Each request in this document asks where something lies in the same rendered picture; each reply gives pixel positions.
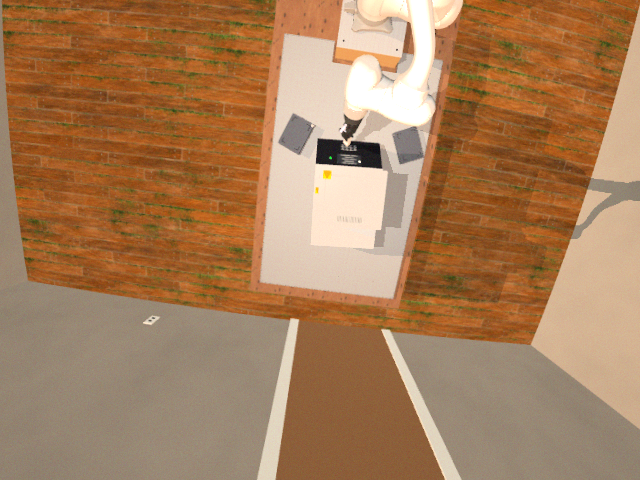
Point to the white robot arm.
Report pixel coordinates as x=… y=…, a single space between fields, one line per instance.
x=406 y=99

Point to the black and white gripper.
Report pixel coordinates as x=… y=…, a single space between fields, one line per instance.
x=349 y=126

